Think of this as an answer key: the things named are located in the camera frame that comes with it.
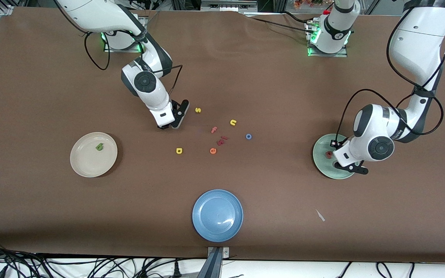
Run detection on pale green round plate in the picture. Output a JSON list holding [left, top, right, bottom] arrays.
[[313, 134, 356, 180]]

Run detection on beige round plate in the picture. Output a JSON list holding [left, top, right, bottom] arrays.
[[70, 132, 118, 178]]

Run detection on blue round plate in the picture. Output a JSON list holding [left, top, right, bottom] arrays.
[[192, 189, 244, 243]]

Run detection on orange artificial flowers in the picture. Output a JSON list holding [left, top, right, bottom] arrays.
[[294, 0, 323, 9]]

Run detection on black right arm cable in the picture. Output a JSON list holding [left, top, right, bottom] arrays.
[[84, 33, 183, 97]]

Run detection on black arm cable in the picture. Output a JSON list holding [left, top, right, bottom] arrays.
[[84, 33, 183, 97], [336, 8, 445, 143]]

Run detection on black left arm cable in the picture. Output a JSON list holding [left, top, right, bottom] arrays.
[[336, 8, 445, 143]]

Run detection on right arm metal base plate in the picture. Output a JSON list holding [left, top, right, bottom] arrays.
[[104, 33, 146, 53]]

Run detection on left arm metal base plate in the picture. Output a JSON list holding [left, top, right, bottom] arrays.
[[306, 19, 348, 58]]

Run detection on aluminium frame structure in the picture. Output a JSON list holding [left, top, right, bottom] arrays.
[[170, 0, 285, 12]]

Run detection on black cable on table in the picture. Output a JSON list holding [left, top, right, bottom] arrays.
[[242, 11, 314, 33]]

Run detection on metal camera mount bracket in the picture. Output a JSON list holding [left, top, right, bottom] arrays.
[[197, 246, 231, 278]]

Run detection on black cable tangle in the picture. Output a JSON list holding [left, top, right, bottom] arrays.
[[0, 239, 207, 278]]

